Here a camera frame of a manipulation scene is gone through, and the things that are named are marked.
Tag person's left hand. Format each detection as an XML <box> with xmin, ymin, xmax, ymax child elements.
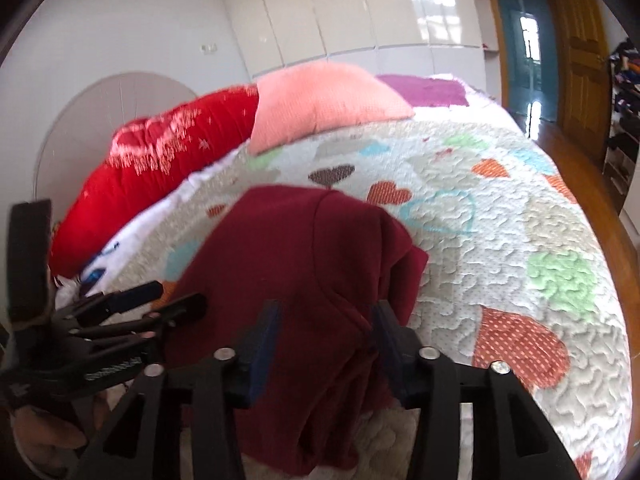
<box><xmin>10</xmin><ymin>395</ymin><xmax>108</xmax><ymax>478</ymax></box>

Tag round white headboard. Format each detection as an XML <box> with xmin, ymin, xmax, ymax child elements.
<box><xmin>34</xmin><ymin>72</ymin><xmax>201</xmax><ymax>211</ymax></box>

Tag wooden door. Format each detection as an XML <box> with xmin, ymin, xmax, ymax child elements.
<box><xmin>547</xmin><ymin>0</ymin><xmax>613</xmax><ymax>163</ymax></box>

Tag blue glass door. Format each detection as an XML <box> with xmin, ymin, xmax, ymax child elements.
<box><xmin>492</xmin><ymin>0</ymin><xmax>558</xmax><ymax>123</ymax></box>

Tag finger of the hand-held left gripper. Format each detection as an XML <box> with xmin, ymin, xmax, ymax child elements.
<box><xmin>75</xmin><ymin>292</ymin><xmax>208</xmax><ymax>346</ymax></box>
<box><xmin>70</xmin><ymin>281</ymin><xmax>166</xmax><ymax>328</ymax></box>

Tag heart print quilted bedspread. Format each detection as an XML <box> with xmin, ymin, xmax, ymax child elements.
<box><xmin>100</xmin><ymin>105</ymin><xmax>632</xmax><ymax>480</ymax></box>

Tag purple cloth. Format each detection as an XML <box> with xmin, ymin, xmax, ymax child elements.
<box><xmin>375</xmin><ymin>74</ymin><xmax>471</xmax><ymax>109</ymax></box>

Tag red floral quilt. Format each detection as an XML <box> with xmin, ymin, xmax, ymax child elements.
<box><xmin>49</xmin><ymin>85</ymin><xmax>261</xmax><ymax>277</ymax></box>

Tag white glossy wardrobe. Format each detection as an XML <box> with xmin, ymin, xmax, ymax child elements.
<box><xmin>217</xmin><ymin>0</ymin><xmax>486</xmax><ymax>78</ymax></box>

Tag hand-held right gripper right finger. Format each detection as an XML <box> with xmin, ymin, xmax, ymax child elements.
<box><xmin>371</xmin><ymin>301</ymin><xmax>583</xmax><ymax>480</ymax></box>

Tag maroon knit garment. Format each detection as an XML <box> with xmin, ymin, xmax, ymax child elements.
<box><xmin>162</xmin><ymin>185</ymin><xmax>430</xmax><ymax>477</ymax></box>

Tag cluttered storage shelf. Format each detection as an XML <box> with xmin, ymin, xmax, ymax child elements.
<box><xmin>600</xmin><ymin>37</ymin><xmax>640</xmax><ymax>211</ymax></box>

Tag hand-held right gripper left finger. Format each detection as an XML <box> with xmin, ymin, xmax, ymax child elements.
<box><xmin>67</xmin><ymin>300</ymin><xmax>283</xmax><ymax>480</ymax></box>

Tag pink ribbed pillow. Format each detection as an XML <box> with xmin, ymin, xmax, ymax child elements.
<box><xmin>248</xmin><ymin>62</ymin><xmax>416</xmax><ymax>156</ymax></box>

